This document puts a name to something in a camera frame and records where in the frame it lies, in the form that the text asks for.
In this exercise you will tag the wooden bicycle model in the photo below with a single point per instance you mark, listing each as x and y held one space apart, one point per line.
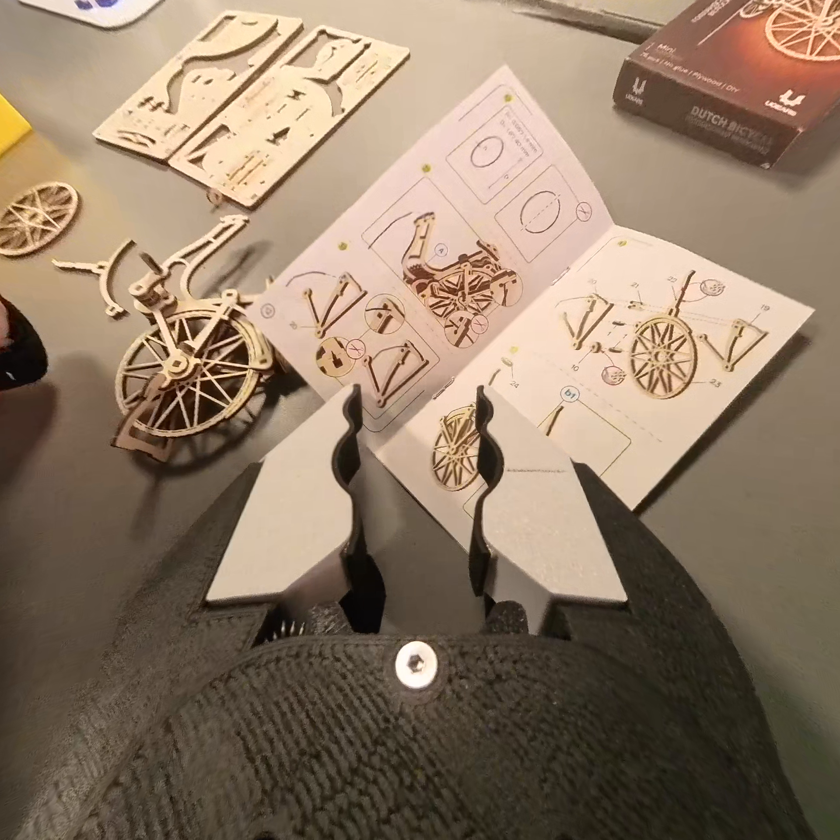
177 364

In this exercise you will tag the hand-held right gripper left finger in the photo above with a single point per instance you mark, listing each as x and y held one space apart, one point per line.
282 525

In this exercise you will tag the wooden curved fender part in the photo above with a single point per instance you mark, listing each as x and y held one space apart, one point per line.
102 269

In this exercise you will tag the dark red product box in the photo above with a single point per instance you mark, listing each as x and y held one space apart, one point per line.
722 65

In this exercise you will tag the assembly instruction booklet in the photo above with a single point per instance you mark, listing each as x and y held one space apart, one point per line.
525 197

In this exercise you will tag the wooden book stand white base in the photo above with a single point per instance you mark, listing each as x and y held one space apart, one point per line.
131 13

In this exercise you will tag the yellow storage bin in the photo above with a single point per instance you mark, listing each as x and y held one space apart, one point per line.
10 124

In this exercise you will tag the wooden spoked wheel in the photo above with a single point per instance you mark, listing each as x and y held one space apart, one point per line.
34 221

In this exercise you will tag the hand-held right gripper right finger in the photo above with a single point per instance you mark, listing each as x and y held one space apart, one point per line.
558 531

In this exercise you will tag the wooden parts sheet with slots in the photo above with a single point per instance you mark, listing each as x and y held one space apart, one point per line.
367 59

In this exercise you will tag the wooden parts sheet curved cutout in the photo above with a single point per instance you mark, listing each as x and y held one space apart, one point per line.
216 85

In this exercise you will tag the small blue plastic piece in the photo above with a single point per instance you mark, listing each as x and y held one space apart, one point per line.
98 4

